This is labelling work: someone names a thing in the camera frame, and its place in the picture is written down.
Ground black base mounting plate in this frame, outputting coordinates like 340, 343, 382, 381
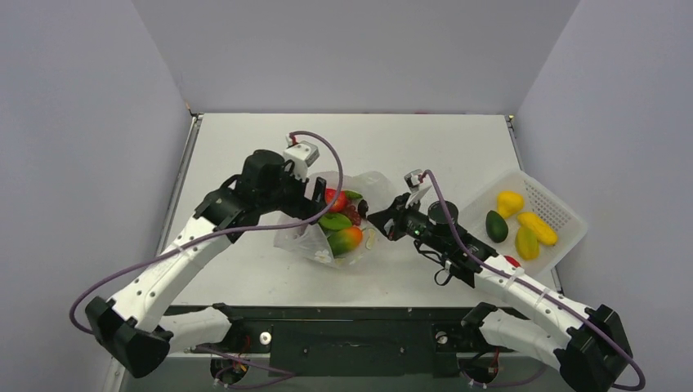
211, 303, 496, 377

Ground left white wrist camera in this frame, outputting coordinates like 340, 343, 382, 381
282, 141, 320, 180

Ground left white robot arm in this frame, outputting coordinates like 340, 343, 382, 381
86, 142, 326, 378

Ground yellow fake mango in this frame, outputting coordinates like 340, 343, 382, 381
517, 212, 559, 246

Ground dark red fake grapes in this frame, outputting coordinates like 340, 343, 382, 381
342, 199, 369, 226

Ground white plastic basket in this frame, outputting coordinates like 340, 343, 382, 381
458, 170, 588, 278

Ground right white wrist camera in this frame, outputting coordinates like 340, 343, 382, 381
404, 169, 431, 207

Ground orange green fake mango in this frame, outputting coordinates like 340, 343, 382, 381
327, 226, 363, 257

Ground green fake leaf fruit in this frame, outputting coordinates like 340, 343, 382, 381
318, 212, 353, 231

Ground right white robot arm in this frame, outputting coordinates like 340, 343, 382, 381
365, 193, 633, 391

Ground clear plastic bag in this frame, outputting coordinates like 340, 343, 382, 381
274, 171, 395, 269

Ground red fake apple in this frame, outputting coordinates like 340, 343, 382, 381
504, 255, 521, 268

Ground dark green avocado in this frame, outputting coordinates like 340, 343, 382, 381
485, 210, 509, 243

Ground yellow green star fruit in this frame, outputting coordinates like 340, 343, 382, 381
515, 226, 540, 261

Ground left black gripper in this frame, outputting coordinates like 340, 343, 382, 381
259, 163, 328, 224

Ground yellow fake pepper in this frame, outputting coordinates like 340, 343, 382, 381
496, 191, 525, 219

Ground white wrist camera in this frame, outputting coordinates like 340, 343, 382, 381
404, 169, 431, 207
282, 141, 320, 180

